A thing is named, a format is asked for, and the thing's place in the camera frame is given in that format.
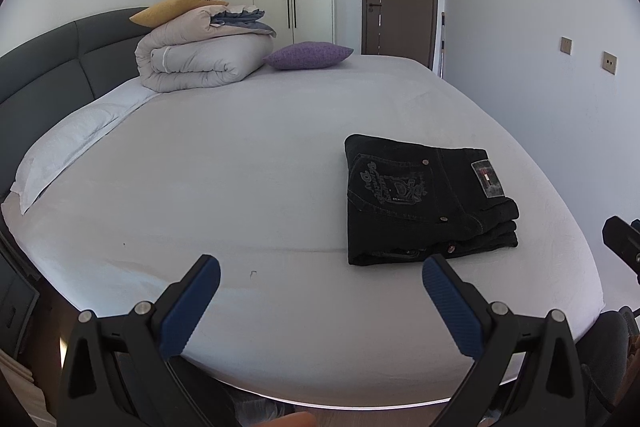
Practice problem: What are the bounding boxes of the black denim pants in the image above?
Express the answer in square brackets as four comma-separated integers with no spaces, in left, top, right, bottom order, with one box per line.
[344,134,520,267]

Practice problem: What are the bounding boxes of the person's leg black trousers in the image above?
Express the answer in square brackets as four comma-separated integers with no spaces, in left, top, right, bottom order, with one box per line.
[576,307,639,426]

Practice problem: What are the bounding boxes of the white bed mattress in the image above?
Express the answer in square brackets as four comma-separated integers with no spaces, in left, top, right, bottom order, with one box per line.
[2,56,604,409]

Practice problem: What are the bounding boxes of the dark nightstand drawers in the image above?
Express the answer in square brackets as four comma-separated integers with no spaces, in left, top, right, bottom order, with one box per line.
[0,229,40,359]

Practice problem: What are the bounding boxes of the white flat pillow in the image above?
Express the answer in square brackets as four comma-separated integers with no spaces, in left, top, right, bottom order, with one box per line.
[10,77,157,215]

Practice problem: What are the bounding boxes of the grey upholstered headboard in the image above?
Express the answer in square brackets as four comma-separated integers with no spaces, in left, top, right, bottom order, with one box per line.
[0,9,150,196]

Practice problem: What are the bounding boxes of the folded beige duvet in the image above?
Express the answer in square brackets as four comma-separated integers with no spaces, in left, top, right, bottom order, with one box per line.
[134,5,277,93]

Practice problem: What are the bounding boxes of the purple pillow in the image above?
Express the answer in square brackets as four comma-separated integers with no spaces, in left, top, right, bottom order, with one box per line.
[265,41,354,70]

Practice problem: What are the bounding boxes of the yellow pillow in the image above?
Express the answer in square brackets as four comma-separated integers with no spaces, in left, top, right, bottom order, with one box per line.
[129,0,228,28]

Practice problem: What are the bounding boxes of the folded blue grey blanket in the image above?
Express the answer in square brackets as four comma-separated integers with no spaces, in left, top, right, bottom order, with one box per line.
[210,6,277,37]

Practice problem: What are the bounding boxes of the lower wall socket plate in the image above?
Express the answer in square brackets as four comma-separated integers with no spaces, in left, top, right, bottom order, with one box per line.
[601,51,618,75]

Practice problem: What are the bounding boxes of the upper wall switch plate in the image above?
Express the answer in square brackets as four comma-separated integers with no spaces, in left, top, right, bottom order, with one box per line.
[560,37,573,55]

